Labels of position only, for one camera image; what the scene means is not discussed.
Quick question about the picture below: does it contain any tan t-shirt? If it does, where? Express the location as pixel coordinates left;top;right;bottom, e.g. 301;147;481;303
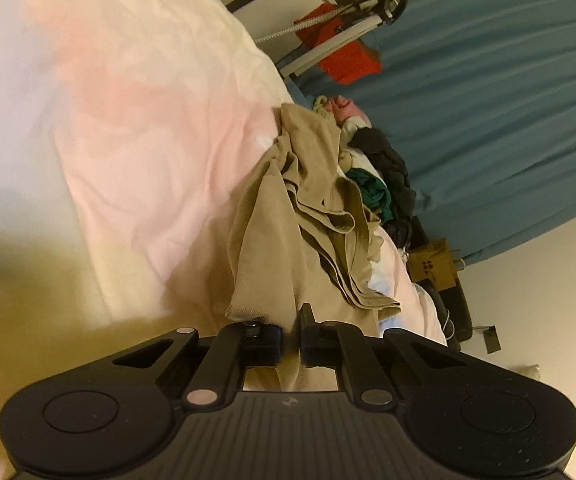
226;104;400;391

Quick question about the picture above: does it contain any pile of mixed clothes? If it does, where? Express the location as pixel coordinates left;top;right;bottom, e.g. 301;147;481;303
313;96;429;250

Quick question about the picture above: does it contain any brown cardboard box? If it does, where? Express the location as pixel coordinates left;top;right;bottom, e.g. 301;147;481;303
406;238;457;292

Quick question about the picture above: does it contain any red bag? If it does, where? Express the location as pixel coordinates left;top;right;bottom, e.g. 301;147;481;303
296;16;382;86

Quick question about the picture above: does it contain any white pink bed sheet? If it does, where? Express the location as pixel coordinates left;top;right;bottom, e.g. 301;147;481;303
0;0;450;480

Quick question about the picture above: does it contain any blue curtain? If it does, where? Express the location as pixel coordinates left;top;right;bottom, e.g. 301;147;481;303
296;0;576;263

